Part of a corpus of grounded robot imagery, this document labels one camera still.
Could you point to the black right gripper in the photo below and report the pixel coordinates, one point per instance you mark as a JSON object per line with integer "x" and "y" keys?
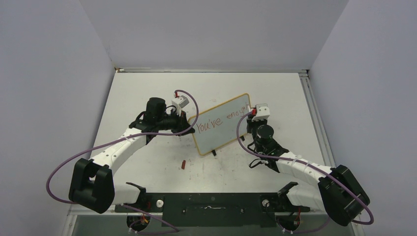
{"x": 252, "y": 123}

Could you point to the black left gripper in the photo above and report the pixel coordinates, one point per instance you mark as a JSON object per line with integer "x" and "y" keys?
{"x": 182, "y": 124}

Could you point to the yellow framed whiteboard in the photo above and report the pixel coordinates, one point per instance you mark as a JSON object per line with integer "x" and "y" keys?
{"x": 217, "y": 126}

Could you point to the red marker cap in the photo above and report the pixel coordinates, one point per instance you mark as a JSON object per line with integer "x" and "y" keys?
{"x": 183, "y": 164}

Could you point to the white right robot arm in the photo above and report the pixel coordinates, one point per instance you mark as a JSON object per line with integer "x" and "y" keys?
{"x": 335, "y": 190}

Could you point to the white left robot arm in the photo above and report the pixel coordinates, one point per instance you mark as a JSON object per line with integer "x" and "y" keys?
{"x": 92, "y": 184}

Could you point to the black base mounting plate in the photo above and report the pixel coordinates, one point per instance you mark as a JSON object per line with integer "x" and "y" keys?
{"x": 218, "y": 209}

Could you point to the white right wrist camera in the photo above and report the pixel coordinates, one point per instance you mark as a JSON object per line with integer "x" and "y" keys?
{"x": 260, "y": 112}

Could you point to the aluminium rail right side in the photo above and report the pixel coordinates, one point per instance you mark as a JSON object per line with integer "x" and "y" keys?
{"x": 317, "y": 119}

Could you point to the aluminium rail back edge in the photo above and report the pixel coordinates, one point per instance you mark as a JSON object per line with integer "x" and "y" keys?
{"x": 170, "y": 70}

